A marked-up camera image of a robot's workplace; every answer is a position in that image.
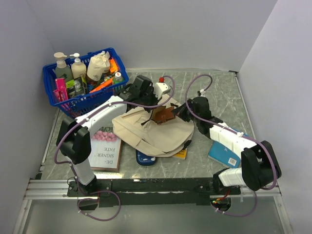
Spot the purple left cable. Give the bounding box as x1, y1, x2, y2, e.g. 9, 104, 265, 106
53, 75, 175, 222

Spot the orange package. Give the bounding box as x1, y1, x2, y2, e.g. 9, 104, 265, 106
89, 58, 120, 93

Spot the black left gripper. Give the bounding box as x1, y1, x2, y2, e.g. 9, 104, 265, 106
139, 86, 163, 113

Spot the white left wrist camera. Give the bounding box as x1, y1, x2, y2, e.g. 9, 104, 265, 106
153, 77, 171, 99

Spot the pink box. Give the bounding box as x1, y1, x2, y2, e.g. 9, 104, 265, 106
54, 78, 68, 102

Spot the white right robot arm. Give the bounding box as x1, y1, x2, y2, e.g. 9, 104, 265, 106
172, 97, 281, 194

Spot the beige canvas backpack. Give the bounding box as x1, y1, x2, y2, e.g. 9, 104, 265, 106
112, 107, 194, 157

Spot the blue shark pencil case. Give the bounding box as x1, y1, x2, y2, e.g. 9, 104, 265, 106
136, 150, 156, 166

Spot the blue plastic basket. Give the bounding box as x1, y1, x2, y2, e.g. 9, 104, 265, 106
42, 47, 129, 118

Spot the green pump bottle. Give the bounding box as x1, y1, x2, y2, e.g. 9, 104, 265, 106
54, 52, 73, 82

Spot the black green box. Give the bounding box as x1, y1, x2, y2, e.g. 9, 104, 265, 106
65, 77, 88, 99

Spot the aluminium rail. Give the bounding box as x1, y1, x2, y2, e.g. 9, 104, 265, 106
23, 176, 282, 201

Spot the pink flower cover book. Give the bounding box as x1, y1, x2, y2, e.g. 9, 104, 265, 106
88, 126, 122, 172

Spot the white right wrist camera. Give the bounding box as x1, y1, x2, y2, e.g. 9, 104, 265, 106
197, 89, 205, 97

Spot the brown leather wallet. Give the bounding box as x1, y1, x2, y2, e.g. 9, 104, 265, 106
153, 106, 175, 124

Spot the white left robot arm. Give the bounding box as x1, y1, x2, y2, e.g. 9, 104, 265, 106
57, 75, 164, 196

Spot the cream pump bottle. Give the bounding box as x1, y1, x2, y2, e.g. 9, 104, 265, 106
70, 53, 87, 79

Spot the beige cloth pouch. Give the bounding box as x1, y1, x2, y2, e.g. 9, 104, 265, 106
87, 51, 110, 81

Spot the blue thin booklet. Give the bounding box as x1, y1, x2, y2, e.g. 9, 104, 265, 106
208, 126, 241, 168

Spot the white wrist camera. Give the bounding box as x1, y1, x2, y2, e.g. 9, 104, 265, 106
197, 89, 205, 97
153, 77, 171, 99

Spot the orange treehouse book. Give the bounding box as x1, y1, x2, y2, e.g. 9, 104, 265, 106
173, 149, 187, 160

